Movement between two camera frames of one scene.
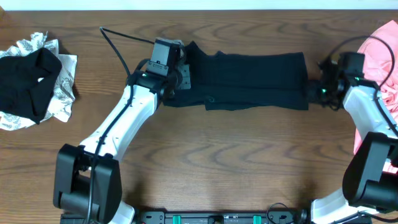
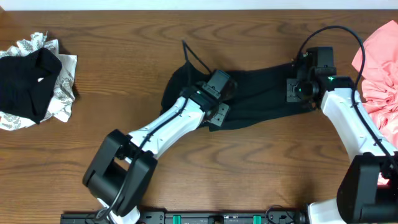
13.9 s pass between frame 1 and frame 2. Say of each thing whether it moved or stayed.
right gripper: moved
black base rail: stayed
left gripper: moved
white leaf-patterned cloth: stayed
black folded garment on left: stayed
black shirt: moved
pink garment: stayed
